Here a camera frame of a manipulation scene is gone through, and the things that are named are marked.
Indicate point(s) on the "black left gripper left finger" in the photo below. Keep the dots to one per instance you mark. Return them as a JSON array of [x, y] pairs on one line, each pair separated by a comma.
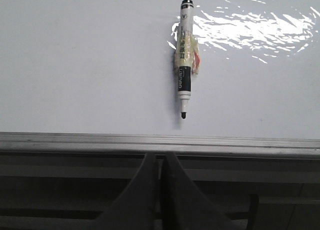
[[135, 207]]

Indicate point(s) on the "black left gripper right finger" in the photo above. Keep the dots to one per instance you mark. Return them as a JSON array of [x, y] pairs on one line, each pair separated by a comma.
[[185, 207]]

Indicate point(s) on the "grey aluminium whiteboard frame rail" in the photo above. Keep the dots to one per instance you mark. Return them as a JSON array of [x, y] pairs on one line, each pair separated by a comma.
[[233, 147]]

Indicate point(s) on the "black and white whiteboard marker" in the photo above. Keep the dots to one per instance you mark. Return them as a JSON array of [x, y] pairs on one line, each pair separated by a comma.
[[186, 56]]

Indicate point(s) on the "large white whiteboard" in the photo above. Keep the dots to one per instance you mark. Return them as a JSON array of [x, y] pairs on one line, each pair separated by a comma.
[[108, 67]]

